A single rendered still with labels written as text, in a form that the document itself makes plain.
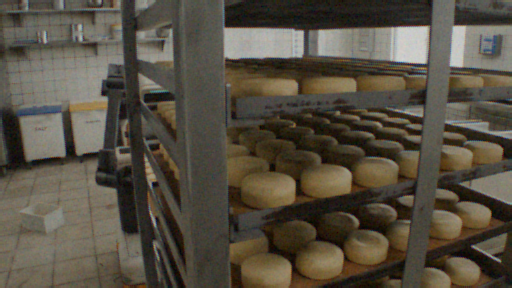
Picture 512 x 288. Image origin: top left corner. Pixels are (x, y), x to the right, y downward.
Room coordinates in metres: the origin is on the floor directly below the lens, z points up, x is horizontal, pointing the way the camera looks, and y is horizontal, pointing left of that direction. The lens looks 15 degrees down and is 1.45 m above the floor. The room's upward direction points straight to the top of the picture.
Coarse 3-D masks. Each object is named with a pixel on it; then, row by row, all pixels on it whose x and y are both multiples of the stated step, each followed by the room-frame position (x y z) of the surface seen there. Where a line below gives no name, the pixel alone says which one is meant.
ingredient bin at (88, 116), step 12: (72, 108) 4.55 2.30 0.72; (84, 108) 4.57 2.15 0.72; (96, 108) 4.62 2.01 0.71; (72, 120) 4.52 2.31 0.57; (84, 120) 4.56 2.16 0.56; (96, 120) 4.63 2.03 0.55; (84, 132) 4.56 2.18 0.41; (96, 132) 4.63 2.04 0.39; (84, 144) 4.56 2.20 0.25; (96, 144) 4.63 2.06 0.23
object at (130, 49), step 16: (128, 0) 0.81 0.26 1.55; (128, 16) 0.81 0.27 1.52; (128, 32) 0.81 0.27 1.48; (128, 48) 0.81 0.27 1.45; (128, 64) 0.81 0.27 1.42; (128, 80) 0.81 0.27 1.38; (128, 96) 0.81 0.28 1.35; (128, 112) 0.81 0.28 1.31; (144, 160) 0.82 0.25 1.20; (144, 176) 0.82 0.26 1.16; (144, 192) 0.82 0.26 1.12; (144, 208) 0.82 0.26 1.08; (144, 224) 0.81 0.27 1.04; (144, 240) 0.81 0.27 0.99; (144, 256) 0.81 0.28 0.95; (144, 272) 0.82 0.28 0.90
